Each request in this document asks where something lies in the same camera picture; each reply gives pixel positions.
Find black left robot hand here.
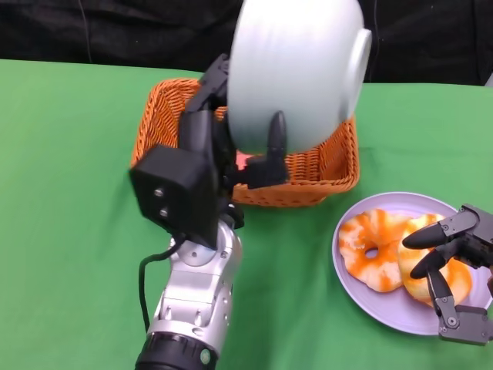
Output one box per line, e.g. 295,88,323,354
179,53,290,190

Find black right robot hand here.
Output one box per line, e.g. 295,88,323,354
402,203,493,347

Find shell-shaped orange bread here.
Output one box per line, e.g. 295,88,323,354
397,214,473,308

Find ring-shaped orange bread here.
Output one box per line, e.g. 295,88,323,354
338,209,411,293

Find pale green bowl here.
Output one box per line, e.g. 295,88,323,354
226,0,374,154

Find lavender round plate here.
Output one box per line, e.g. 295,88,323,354
332,192,493,336

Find orange wicker basket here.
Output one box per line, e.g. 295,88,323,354
130,78,361,208

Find black backdrop curtain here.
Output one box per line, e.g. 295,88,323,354
0,0,493,88

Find green tablecloth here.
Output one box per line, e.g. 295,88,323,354
0,58,493,370

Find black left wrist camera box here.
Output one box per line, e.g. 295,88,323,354
129,144,219,247

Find thin white hanging cable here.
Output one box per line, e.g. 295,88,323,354
78,0,92,63
370,0,383,84

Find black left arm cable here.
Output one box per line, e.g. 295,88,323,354
138,237,186,332

